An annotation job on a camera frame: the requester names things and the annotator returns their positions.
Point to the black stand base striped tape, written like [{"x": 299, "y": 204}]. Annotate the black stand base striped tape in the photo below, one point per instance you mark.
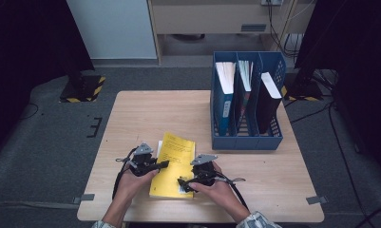
[
  {"x": 83, "y": 90},
  {"x": 305, "y": 90}
]

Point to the white cabinet panel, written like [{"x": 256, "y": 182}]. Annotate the white cabinet panel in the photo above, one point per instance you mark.
[{"x": 112, "y": 28}]

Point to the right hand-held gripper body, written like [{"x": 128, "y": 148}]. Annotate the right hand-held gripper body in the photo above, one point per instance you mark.
[{"x": 204, "y": 172}]

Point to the beige wooden desk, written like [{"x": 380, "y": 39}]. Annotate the beige wooden desk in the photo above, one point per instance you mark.
[{"x": 210, "y": 19}]

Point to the grey tape piece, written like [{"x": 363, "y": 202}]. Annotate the grey tape piece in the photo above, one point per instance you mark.
[
  {"x": 316, "y": 199},
  {"x": 83, "y": 198}
]

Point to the bright blue book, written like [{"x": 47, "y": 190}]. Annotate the bright blue book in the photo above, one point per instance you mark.
[{"x": 226, "y": 79}]

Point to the person's right hand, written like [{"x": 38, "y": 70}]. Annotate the person's right hand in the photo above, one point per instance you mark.
[{"x": 219, "y": 193}]

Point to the person's left hand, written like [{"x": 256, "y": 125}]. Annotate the person's left hand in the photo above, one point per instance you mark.
[{"x": 131, "y": 186}]

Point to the white power strip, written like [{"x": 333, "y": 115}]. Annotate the white power strip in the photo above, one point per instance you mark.
[{"x": 271, "y": 2}]

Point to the blue file rack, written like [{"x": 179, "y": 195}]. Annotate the blue file rack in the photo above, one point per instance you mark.
[{"x": 242, "y": 144}]

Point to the teal illustrated book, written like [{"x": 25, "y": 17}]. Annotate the teal illustrated book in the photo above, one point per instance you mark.
[{"x": 245, "y": 76}]

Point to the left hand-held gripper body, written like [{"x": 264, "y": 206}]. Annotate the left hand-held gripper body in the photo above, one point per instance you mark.
[{"x": 142, "y": 163}]

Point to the black curtain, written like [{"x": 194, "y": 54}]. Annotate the black curtain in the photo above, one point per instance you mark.
[
  {"x": 359, "y": 63},
  {"x": 26, "y": 47}
]

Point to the yellow book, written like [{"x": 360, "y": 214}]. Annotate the yellow book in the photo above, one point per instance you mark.
[{"x": 175, "y": 152}]

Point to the black book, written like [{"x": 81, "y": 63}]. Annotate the black book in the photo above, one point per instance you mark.
[{"x": 267, "y": 107}]

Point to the grey label plate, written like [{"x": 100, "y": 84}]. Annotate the grey label plate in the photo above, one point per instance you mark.
[{"x": 253, "y": 28}]

